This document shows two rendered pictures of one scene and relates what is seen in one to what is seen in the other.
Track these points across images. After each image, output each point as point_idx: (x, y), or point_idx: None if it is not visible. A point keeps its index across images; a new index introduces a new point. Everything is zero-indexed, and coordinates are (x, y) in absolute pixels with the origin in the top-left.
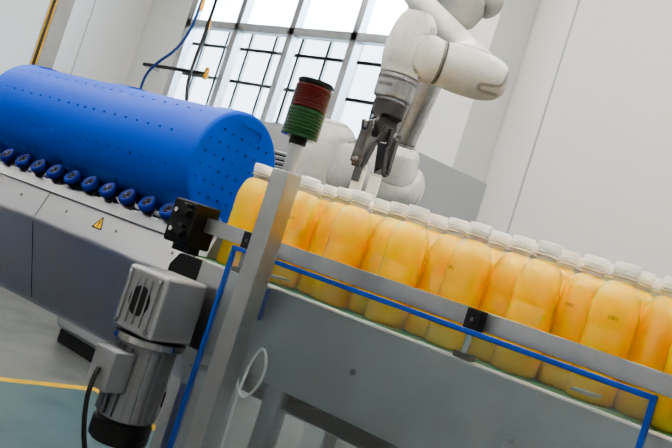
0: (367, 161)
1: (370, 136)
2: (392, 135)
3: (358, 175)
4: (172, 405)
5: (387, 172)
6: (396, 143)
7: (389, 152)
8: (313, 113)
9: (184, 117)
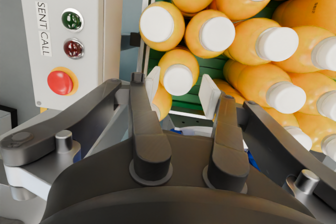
0: (222, 100)
1: (280, 142)
2: (143, 134)
3: (222, 93)
4: (120, 138)
5: (120, 82)
6: (71, 122)
7: (98, 117)
8: None
9: None
